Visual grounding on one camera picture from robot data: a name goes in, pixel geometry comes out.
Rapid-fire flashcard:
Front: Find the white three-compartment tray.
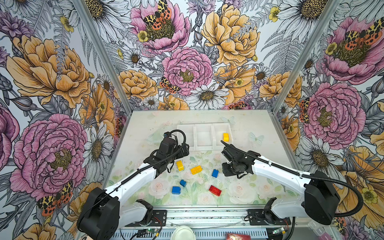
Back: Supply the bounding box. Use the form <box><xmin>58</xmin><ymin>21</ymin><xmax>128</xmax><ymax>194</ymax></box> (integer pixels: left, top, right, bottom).
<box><xmin>177</xmin><ymin>123</ymin><xmax>233</xmax><ymax>152</ymax></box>

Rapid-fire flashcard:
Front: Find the green circuit board right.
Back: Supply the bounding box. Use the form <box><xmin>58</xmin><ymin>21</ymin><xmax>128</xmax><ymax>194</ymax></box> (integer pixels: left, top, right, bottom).
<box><xmin>272</xmin><ymin>227</ymin><xmax>286</xmax><ymax>235</ymax></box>

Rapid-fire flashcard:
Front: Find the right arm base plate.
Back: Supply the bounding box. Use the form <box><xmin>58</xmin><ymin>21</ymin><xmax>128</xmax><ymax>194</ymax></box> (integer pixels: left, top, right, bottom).
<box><xmin>244</xmin><ymin>209</ymin><xmax>291</xmax><ymax>226</ymax></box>

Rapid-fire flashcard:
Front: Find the yellow lego small centre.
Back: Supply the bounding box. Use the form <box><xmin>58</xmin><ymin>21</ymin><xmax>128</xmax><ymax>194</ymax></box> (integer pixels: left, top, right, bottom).
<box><xmin>176</xmin><ymin>161</ymin><xmax>185</xmax><ymax>172</ymax></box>

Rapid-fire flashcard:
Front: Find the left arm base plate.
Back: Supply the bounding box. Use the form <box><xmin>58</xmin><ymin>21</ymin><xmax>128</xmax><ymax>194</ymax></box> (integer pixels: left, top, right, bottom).
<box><xmin>126</xmin><ymin>210</ymin><xmax>168</xmax><ymax>227</ymax></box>

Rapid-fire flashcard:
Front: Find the red packet at bottom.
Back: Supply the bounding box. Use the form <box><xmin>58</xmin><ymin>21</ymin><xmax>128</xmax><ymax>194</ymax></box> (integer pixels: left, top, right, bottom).
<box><xmin>226</xmin><ymin>233</ymin><xmax>251</xmax><ymax>240</ymax></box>

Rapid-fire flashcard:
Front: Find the yellow lego long centre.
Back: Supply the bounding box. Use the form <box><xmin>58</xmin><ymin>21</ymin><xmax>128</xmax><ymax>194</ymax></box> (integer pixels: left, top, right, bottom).
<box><xmin>191</xmin><ymin>166</ymin><xmax>203</xmax><ymax>175</ymax></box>

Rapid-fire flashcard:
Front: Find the white round cup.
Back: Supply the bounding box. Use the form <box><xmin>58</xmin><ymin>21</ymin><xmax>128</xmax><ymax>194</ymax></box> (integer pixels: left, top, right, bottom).
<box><xmin>171</xmin><ymin>226</ymin><xmax>197</xmax><ymax>240</ymax></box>

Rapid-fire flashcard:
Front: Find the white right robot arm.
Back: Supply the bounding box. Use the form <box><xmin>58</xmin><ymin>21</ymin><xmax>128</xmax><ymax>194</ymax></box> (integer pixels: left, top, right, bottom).
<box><xmin>221</xmin><ymin>141</ymin><xmax>364</xmax><ymax>225</ymax></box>

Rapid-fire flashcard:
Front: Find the blue lego lower left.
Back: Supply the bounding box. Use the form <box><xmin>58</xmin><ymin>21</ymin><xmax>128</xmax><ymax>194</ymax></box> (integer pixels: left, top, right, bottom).
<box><xmin>172</xmin><ymin>186</ymin><xmax>181</xmax><ymax>195</ymax></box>

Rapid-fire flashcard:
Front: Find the red lego long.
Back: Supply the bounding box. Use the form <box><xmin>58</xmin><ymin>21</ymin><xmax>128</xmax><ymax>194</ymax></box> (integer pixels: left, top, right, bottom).
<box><xmin>209</xmin><ymin>185</ymin><xmax>222</xmax><ymax>197</ymax></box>

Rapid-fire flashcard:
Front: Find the blue lego small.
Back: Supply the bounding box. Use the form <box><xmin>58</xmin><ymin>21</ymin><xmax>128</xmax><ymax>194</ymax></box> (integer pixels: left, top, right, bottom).
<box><xmin>180</xmin><ymin>180</ymin><xmax>187</xmax><ymax>187</ymax></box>
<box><xmin>212</xmin><ymin>169</ymin><xmax>219</xmax><ymax>178</ymax></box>

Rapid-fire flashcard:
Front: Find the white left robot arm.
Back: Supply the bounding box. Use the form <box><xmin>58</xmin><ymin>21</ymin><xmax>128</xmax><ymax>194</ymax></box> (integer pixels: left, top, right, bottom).
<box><xmin>77</xmin><ymin>130</ymin><xmax>189</xmax><ymax>240</ymax></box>

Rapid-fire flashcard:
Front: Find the clear plastic bottle pink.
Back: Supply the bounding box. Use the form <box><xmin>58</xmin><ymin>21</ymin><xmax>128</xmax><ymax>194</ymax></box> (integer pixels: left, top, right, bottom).
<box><xmin>308</xmin><ymin>221</ymin><xmax>333</xmax><ymax>240</ymax></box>

